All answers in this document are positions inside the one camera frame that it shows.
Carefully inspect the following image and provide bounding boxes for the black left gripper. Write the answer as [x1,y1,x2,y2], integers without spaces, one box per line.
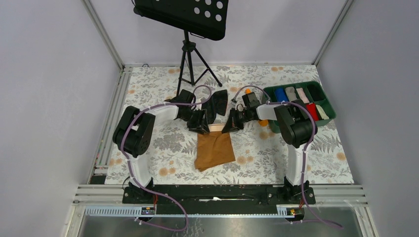
[180,107,209,134]

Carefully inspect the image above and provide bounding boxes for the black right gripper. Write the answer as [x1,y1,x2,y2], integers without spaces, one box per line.
[222,108,251,134]

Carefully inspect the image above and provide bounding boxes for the brown boxer underwear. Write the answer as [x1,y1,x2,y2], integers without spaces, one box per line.
[194,124,236,172]

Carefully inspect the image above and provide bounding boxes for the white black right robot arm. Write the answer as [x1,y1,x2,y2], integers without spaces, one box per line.
[222,92,317,203]

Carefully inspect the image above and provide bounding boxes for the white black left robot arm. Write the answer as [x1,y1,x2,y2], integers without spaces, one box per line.
[112,89,213,203]

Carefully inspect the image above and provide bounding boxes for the black striped underwear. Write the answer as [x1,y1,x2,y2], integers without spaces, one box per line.
[201,89,228,124]

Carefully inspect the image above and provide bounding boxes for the blue rolled underwear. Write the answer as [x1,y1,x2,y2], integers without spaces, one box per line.
[274,87,289,102]

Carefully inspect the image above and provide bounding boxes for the light grey rolled underwear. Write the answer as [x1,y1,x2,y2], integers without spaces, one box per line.
[285,86,298,102]

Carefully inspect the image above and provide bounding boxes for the pink rolled underwear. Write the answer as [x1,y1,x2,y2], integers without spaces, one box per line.
[296,88,310,104]

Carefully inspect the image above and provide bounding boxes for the red rolled underwear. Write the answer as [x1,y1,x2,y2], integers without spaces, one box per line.
[306,103,319,121]

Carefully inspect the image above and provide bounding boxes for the cream rolled underwear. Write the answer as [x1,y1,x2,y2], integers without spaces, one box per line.
[316,104,330,120]

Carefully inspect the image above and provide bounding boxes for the orange rolled cloth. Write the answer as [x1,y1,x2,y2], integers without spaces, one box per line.
[245,88,269,127]

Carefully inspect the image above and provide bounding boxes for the floral patterned table mat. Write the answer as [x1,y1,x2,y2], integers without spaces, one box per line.
[124,65,354,185]

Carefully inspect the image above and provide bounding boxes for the green divided organizer tray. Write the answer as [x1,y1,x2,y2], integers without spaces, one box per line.
[263,81,336,132]

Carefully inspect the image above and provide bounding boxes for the black music stand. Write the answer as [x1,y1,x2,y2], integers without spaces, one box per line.
[132,0,229,95]

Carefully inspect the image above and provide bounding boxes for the black mounting base rail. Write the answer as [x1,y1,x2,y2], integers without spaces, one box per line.
[122,184,303,215]

